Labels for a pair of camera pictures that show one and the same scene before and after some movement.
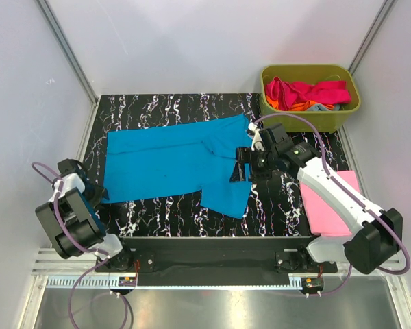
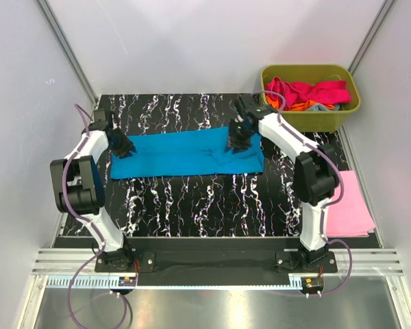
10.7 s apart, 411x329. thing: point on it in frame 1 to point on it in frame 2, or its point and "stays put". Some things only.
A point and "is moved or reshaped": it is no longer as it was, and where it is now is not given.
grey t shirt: [319, 107] stays put
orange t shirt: [303, 105] stays put
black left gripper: [94, 201] to [123, 152]
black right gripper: [244, 155] to [240, 146]
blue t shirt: [200, 155] is moved or reshaped
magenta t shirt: [289, 94] stays put
